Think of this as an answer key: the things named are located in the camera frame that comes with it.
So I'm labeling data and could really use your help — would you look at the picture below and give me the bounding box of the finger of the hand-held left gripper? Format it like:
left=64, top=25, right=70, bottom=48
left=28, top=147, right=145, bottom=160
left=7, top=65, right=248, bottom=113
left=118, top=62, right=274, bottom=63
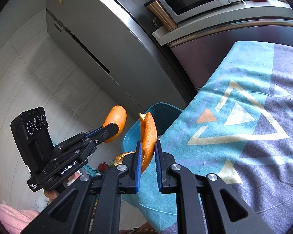
left=52, top=126, right=106, bottom=152
left=54, top=123, right=120, bottom=163

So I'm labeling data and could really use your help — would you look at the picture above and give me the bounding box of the grey refrigerator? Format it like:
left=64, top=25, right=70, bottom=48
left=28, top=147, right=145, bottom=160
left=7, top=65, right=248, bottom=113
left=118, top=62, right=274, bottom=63
left=45, top=0, right=198, bottom=113

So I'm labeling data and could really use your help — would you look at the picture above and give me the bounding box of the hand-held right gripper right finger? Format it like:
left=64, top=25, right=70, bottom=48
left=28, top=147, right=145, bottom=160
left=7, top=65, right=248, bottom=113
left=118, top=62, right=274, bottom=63
left=155, top=139, right=276, bottom=234

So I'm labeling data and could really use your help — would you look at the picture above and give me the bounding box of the teal plastic basket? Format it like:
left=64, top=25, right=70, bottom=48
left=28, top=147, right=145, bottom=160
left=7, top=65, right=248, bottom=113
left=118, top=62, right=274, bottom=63
left=82, top=164, right=98, bottom=177

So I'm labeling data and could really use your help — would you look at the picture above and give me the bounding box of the broad orange peel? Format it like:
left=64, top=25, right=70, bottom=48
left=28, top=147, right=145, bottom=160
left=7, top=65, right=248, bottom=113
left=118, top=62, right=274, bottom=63
left=103, top=105, right=127, bottom=143

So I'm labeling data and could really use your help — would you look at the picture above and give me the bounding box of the printed teal tablecloth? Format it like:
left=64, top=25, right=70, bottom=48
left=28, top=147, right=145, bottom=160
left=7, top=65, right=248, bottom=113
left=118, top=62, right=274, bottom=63
left=122, top=41, right=293, bottom=234

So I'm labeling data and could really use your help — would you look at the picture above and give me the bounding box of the long orange peel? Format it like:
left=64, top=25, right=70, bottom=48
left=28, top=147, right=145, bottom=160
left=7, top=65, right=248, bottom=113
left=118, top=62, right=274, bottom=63
left=115, top=112, right=158, bottom=175

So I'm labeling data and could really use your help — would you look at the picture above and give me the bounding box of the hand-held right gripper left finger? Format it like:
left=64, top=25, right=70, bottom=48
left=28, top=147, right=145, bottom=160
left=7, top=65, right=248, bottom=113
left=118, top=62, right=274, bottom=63
left=21, top=141, right=143, bottom=234

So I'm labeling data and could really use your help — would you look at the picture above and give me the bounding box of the person's left hand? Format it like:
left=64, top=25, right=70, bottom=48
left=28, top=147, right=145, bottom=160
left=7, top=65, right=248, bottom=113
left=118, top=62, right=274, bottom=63
left=43, top=188, right=63, bottom=201

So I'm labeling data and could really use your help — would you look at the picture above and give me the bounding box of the copper thermos tumbler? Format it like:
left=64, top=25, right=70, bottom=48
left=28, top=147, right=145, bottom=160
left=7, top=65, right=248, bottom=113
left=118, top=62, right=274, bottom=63
left=144, top=0, right=179, bottom=32

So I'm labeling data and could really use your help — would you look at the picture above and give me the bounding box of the kitchen counter cabinet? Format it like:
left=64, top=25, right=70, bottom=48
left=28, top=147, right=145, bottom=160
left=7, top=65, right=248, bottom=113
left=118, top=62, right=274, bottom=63
left=151, top=0, right=293, bottom=90

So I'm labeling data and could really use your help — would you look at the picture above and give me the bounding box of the blue plastic bin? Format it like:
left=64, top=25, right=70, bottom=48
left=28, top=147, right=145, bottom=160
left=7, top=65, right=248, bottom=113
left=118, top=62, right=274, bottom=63
left=121, top=102, right=183, bottom=153

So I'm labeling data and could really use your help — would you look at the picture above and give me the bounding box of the person's left forearm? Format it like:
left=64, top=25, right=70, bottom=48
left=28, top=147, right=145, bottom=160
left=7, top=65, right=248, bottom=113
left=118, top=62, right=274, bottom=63
left=0, top=203, right=41, bottom=234

